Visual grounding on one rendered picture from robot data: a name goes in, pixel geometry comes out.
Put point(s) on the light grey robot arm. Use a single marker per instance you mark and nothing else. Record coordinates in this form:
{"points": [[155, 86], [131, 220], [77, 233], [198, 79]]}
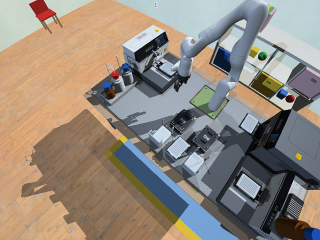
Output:
{"points": [[255, 13]]}

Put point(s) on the brown glass bottle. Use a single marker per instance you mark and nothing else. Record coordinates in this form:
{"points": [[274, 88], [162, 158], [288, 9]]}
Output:
{"points": [[111, 94]]}

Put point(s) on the red bottle cap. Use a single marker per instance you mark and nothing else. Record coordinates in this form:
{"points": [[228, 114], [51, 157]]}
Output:
{"points": [[116, 75]]}

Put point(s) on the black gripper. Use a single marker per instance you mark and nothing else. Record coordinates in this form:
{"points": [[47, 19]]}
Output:
{"points": [[181, 79]]}

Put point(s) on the brown bottle body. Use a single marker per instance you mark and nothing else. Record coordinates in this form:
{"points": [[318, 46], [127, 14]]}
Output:
{"points": [[288, 227]]}

